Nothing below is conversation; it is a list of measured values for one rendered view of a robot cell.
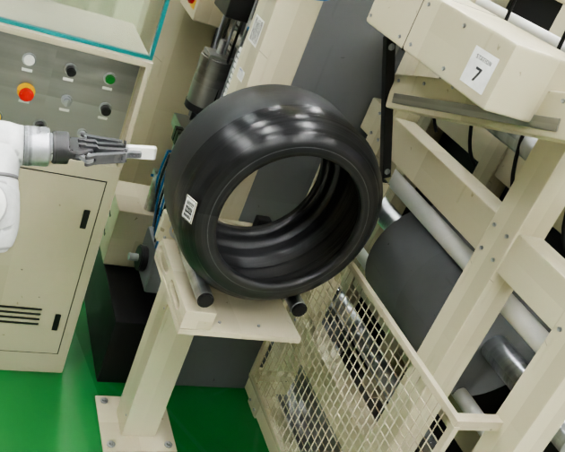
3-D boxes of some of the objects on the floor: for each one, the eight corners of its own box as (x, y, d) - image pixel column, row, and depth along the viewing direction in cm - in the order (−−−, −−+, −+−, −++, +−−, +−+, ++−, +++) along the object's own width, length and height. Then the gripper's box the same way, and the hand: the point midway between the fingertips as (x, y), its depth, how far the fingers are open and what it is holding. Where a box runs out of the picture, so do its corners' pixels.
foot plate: (94, 396, 267) (96, 393, 267) (163, 399, 279) (164, 395, 279) (102, 453, 246) (104, 448, 245) (176, 453, 258) (178, 448, 257)
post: (114, 411, 265) (395, -402, 159) (149, 412, 271) (442, -371, 165) (118, 438, 255) (422, -413, 149) (154, 438, 261) (472, -379, 155)
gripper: (53, 145, 154) (162, 152, 163) (49, 119, 164) (152, 126, 173) (51, 176, 158) (158, 180, 167) (47, 148, 168) (149, 153, 177)
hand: (141, 152), depth 169 cm, fingers closed
